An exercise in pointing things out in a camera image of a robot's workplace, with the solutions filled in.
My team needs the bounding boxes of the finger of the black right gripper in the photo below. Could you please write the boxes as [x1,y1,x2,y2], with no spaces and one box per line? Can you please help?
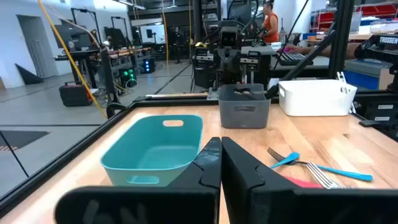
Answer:
[229,70,242,90]
[216,70,229,90]

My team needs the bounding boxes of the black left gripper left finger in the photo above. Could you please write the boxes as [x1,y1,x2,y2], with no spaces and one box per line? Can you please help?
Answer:
[54,136,223,224]

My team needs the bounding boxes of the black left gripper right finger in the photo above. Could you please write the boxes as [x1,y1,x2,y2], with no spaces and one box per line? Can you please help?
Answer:
[221,136,398,224]

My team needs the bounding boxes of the blue handled metal fork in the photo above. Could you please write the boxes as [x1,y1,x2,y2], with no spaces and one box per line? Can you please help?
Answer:
[266,146,374,183]
[269,151,301,170]

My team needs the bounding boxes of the red handled metal fork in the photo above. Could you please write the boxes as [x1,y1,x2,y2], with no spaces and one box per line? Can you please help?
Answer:
[306,161,352,190]
[284,175,323,189]

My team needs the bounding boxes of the person's forearm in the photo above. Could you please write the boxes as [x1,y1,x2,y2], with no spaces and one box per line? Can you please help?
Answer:
[284,42,363,60]

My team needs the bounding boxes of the grey translucent plastic bin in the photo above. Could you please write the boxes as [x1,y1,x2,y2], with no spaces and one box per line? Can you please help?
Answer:
[218,83,272,129]

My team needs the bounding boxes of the person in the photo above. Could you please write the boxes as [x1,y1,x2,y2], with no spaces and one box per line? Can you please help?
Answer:
[259,0,280,44]

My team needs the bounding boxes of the teal plastic bin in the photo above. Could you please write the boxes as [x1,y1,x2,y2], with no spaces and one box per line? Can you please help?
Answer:
[99,114,204,187]

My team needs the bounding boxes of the black keyboard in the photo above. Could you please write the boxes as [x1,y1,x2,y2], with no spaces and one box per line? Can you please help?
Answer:
[275,51,314,67]

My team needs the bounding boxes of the computer tower blue lights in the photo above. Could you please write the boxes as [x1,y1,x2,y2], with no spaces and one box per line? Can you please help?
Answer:
[141,58,155,74]

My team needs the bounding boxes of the white plastic bin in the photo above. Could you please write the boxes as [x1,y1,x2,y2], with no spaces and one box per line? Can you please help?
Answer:
[278,79,358,118]

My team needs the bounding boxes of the white screen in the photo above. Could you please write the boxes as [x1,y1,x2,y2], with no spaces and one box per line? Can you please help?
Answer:
[139,24,166,44]

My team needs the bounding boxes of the computer tower green lights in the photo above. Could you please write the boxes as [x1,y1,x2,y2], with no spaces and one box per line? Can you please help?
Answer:
[119,67,137,88]

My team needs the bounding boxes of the blue storage cabinet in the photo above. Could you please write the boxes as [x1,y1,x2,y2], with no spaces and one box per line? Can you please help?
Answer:
[343,58,395,91]

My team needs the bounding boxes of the black equipment case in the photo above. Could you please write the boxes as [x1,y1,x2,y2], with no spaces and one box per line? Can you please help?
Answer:
[58,82,94,108]

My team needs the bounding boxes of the shelf with red bins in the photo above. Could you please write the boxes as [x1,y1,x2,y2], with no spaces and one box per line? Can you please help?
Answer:
[317,4,398,32]

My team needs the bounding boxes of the black monitor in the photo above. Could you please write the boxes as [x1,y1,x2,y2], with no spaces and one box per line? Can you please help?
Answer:
[52,24,93,52]

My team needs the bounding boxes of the black floor mat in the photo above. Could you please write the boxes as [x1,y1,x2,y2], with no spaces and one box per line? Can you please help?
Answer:
[0,129,50,152]

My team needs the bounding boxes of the black triangular wedge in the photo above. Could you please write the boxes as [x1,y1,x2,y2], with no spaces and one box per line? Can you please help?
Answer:
[14,63,44,85]

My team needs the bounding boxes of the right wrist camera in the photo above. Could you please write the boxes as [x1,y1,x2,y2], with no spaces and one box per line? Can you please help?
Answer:
[219,26,239,48]

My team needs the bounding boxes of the black cable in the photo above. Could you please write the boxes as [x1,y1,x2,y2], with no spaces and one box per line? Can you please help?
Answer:
[105,102,129,119]

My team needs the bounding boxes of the yellow cable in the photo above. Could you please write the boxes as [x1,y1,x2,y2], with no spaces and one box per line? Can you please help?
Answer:
[37,0,109,119]

